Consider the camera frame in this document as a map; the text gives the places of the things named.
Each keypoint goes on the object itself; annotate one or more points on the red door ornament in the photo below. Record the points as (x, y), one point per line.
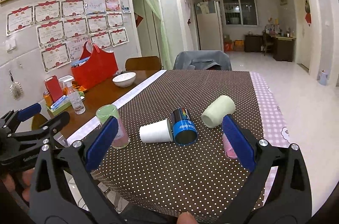
(308, 13)

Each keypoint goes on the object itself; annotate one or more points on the blue black can cup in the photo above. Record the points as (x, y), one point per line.
(183, 128)

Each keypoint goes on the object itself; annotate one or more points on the right hand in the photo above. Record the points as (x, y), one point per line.
(186, 218)

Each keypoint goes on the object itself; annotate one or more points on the clear spray bottle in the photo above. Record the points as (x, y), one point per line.
(72, 94)

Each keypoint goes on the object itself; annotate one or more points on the wooden chair far side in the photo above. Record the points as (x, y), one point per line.
(143, 63)

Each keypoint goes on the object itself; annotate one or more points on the wooden chair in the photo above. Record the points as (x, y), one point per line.
(37, 121)
(143, 63)

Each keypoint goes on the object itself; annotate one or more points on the brown polka dot tablecloth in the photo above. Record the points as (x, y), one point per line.
(174, 163)

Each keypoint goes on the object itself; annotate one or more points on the window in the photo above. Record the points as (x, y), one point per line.
(240, 12)

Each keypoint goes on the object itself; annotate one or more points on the red box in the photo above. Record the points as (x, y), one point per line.
(52, 85)

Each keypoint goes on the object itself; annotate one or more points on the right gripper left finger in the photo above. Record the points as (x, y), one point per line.
(51, 200)

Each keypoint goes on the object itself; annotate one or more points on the red tote bag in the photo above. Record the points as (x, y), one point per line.
(100, 66)

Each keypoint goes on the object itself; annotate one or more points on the left hand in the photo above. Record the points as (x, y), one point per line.
(22, 179)

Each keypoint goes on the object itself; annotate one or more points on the small pink cup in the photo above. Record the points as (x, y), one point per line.
(229, 152)

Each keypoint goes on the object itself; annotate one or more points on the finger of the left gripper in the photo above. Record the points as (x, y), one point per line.
(47, 130)
(29, 111)

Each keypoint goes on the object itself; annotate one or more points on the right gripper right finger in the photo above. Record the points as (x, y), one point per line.
(277, 189)

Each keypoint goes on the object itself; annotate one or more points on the white ceramic bowl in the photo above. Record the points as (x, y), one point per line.
(124, 79)

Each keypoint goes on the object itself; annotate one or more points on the blue bucket on floor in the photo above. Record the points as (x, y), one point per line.
(323, 78)

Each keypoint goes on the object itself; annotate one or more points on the white refrigerator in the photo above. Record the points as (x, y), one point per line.
(209, 23)

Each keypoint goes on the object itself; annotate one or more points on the grey covered chair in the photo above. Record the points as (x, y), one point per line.
(203, 60)

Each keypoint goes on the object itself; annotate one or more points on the white paper cup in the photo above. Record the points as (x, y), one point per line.
(156, 132)

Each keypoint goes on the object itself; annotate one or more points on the pale green ceramic cup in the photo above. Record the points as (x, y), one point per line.
(213, 115)

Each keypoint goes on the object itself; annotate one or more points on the wooden chair left side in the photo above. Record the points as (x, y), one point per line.
(37, 121)

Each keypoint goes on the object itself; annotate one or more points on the dark wooden desk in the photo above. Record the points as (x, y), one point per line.
(282, 48)

